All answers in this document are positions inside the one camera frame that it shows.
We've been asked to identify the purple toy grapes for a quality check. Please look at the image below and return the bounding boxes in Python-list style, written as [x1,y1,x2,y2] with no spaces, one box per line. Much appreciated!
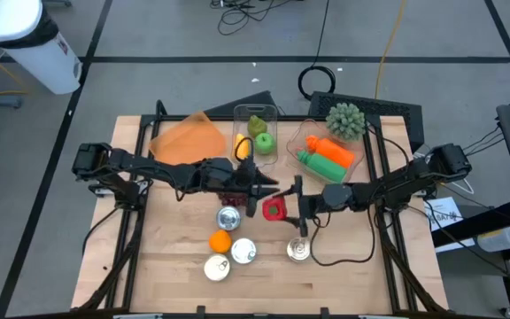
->
[217,192,250,207]

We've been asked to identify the green artificial succulent plant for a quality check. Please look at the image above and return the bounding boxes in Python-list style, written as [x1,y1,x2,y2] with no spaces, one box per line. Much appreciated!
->
[325,102,367,143]

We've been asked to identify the red toy bell pepper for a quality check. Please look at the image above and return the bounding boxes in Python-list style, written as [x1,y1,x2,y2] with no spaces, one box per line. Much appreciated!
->
[261,197,289,222]

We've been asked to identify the white box under cart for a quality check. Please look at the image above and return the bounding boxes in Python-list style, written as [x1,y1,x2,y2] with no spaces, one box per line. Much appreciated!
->
[475,226,510,253]

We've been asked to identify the coiled black floor cable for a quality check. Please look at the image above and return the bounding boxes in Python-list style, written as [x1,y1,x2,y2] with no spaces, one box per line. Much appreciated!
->
[297,0,337,101]

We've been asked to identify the white printed paper sheet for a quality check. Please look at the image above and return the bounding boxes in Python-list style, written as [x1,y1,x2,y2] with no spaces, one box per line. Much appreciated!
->
[423,197,465,232]

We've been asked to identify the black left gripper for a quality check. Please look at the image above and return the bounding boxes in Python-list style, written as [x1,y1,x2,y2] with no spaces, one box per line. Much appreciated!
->
[201,157,281,218]

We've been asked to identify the green label tin can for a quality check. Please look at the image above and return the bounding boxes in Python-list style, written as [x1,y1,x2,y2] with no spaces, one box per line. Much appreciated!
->
[230,237,258,265]

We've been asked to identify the orange toy fruit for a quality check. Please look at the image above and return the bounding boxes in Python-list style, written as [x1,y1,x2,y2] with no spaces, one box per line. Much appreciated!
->
[208,229,233,254]

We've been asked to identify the silver tin can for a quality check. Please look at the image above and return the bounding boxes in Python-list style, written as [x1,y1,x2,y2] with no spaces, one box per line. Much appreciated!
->
[215,206,242,231]

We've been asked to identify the white cable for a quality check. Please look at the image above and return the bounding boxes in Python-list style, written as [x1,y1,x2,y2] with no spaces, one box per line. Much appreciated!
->
[413,150,476,196]

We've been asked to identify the white trash bin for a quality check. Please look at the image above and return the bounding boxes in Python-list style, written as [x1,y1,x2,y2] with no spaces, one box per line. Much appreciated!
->
[0,0,82,96]

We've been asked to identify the wide clear plastic bin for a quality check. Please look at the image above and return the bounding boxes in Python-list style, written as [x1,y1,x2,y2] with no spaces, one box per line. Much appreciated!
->
[285,118,366,185]

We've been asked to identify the black triangular panel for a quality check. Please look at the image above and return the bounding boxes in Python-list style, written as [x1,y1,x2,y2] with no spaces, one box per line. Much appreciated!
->
[202,90,276,119]

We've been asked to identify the green toy apple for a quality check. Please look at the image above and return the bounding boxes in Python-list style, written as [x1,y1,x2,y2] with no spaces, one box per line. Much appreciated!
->
[253,132,277,156]

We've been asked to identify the orange translucent plastic bin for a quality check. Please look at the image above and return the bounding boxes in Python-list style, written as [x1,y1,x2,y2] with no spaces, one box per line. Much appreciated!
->
[148,110,228,166]

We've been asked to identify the black perforated metal case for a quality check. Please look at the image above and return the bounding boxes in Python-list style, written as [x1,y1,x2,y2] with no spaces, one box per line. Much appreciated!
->
[307,90,425,154]

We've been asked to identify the yellow toy pepper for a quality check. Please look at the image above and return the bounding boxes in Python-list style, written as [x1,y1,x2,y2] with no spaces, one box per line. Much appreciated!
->
[233,132,251,160]

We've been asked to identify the blue label tin can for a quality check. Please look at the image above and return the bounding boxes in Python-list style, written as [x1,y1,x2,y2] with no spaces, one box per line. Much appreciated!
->
[203,253,232,283]
[286,237,313,263]

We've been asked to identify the tangled black floor cable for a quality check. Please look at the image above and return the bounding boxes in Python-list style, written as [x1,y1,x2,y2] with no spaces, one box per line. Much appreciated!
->
[209,0,309,36]

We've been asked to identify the orange squeeze bottle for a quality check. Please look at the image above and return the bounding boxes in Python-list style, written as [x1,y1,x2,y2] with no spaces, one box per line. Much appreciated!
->
[305,135,356,169]

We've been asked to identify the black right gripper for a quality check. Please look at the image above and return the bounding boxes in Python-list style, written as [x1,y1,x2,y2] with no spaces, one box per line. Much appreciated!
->
[273,175,327,238]

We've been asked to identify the green toy pear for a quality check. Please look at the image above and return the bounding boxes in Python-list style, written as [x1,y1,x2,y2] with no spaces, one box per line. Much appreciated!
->
[246,114,268,138]

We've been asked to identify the green squeeze bottle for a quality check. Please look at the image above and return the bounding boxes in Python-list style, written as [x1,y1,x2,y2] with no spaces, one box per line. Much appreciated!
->
[296,149,348,184]

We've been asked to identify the narrow clear plastic bin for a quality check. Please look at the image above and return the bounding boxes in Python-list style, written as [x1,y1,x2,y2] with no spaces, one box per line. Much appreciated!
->
[232,104,280,167]

